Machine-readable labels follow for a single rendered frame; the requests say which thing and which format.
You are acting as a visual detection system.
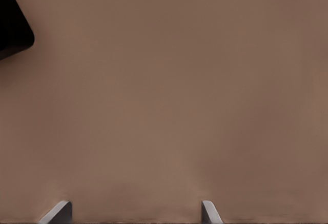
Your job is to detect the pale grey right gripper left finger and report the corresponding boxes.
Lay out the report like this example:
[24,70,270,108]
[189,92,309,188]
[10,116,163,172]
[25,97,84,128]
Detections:
[37,200,73,224]

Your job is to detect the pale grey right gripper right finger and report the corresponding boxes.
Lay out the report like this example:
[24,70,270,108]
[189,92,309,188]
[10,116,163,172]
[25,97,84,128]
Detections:
[200,200,224,224]

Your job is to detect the black storage box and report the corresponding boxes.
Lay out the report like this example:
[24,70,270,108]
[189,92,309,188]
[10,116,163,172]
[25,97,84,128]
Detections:
[0,0,35,60]

